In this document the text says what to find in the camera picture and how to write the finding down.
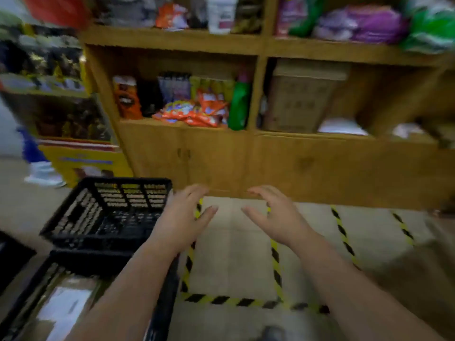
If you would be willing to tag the green white packaged bags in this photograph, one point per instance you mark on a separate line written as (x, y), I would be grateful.
(430, 28)

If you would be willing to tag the row of yellow green packets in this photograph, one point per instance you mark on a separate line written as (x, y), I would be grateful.
(213, 85)

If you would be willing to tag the purple packaged bags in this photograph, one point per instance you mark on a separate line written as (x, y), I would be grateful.
(366, 24)

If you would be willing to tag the wooden cupboard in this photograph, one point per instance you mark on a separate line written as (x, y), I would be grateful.
(320, 166)

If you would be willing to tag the row of purple packets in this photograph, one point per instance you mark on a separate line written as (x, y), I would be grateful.
(174, 86)

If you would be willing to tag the orange white snack bag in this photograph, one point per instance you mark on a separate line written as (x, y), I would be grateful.
(172, 17)

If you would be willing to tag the black crate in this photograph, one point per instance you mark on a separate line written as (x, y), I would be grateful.
(71, 213)
(35, 280)

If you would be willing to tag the black snack packet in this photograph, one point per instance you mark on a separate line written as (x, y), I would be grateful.
(149, 97)

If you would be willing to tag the person's left forearm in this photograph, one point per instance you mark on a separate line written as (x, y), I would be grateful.
(124, 298)

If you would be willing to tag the pile of orange snack packets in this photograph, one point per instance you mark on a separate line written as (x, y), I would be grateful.
(192, 113)

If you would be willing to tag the person's left hand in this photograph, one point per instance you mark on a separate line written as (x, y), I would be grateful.
(177, 227)

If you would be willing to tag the yellow cardboard display stand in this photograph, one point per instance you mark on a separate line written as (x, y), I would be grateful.
(85, 161)

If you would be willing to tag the grey perforated shoe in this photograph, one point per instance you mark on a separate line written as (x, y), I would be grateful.
(273, 333)

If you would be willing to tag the person's right hand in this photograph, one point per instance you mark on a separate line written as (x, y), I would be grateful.
(284, 223)

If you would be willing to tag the brown taped cardboard parcel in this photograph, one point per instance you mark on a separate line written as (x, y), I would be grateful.
(64, 308)

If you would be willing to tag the pink packet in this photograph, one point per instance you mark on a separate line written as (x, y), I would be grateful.
(286, 14)

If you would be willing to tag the pile of grey packets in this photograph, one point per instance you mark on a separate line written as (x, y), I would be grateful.
(124, 10)

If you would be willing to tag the person's right forearm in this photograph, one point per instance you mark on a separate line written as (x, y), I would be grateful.
(355, 298)

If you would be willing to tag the white paper stack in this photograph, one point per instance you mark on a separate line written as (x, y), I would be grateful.
(341, 127)

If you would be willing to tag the green plastic bottle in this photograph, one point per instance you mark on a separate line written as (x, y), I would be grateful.
(239, 106)

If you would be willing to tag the red plastic bag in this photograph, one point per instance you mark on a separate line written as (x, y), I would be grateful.
(57, 10)

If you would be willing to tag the printed cardboard carton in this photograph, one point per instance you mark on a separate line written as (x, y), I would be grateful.
(298, 99)

